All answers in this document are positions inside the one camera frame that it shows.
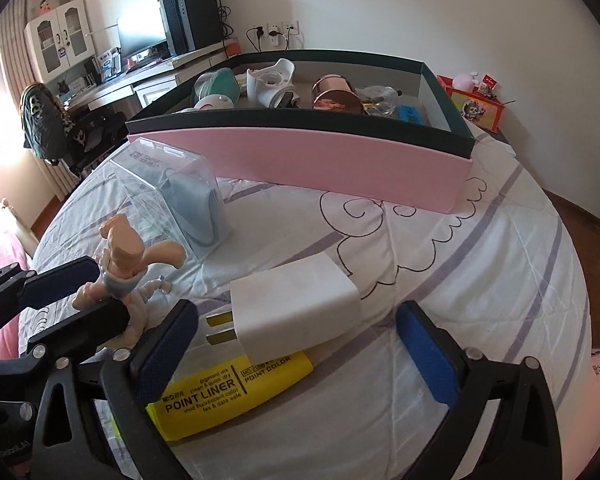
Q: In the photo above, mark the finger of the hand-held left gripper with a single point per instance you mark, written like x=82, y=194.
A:
x=100, y=320
x=65, y=275

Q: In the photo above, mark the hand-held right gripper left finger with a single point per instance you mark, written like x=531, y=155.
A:
x=165, y=360

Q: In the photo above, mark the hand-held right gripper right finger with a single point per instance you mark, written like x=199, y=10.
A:
x=425, y=355

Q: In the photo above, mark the beige jointed doll figure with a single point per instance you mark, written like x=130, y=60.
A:
x=120, y=255

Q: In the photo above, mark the white charger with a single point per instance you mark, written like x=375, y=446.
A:
x=290, y=305

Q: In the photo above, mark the pink box with dark rim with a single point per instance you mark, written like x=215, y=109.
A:
x=330, y=170

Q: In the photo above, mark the blue highlighter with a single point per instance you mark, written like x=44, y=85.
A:
x=411, y=114

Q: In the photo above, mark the rose gold cup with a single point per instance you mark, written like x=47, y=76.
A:
x=335, y=90

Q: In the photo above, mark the yellow highlighter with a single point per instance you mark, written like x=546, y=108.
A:
x=230, y=390

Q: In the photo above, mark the striped white quilt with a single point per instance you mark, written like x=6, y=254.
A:
x=480, y=285

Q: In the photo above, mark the black office chair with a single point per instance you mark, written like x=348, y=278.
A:
x=95, y=135

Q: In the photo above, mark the clear plastic box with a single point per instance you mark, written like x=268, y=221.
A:
x=190, y=195

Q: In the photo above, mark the dark printed jacket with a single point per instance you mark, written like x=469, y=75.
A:
x=42, y=120

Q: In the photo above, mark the white desk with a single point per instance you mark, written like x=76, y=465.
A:
x=125, y=80

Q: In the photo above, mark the blue packet on desk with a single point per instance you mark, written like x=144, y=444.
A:
x=111, y=65

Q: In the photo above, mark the beige curtain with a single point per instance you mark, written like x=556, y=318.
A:
x=15, y=60

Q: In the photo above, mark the white round gadget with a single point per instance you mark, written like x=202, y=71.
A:
x=212, y=101

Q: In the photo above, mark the red storage box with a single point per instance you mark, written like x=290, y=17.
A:
x=475, y=110

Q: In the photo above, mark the white glass-door cabinet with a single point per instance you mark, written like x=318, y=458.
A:
x=80, y=25

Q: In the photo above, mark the black computer monitor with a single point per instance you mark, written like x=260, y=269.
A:
x=140, y=30

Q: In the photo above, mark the small red doll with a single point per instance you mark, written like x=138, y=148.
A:
x=44, y=2

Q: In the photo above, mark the pink plush toy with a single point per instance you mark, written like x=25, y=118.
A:
x=464, y=81

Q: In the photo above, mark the red card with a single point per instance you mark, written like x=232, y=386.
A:
x=491, y=83

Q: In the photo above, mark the white plug adapter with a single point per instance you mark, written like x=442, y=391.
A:
x=270, y=82

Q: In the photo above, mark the bottle with orange cap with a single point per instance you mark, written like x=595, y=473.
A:
x=233, y=49

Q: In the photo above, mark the black computer tower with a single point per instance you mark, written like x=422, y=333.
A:
x=195, y=20

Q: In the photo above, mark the white wall sockets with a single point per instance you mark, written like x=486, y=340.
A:
x=280, y=27

